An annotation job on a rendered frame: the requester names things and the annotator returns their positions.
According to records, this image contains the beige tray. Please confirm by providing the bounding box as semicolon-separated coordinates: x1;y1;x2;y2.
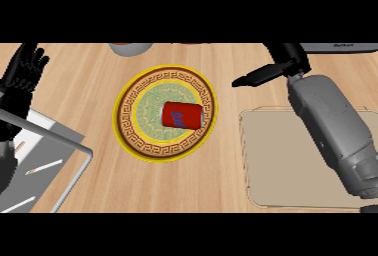
238;105;378;211

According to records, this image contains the yellow patterned round plate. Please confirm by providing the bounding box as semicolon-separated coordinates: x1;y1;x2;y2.
112;64;220;164

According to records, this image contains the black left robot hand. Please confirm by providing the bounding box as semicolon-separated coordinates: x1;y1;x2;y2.
0;42;52;141

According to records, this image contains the grey bowl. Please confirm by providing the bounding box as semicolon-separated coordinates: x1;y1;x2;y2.
108;42;155;58

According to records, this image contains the red can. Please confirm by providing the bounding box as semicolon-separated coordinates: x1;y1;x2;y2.
160;101;205;131

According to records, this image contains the grey appliance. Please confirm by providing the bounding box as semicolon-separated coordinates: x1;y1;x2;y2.
298;42;378;55

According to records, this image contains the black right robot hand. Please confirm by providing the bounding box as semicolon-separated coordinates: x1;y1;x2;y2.
230;42;313;89

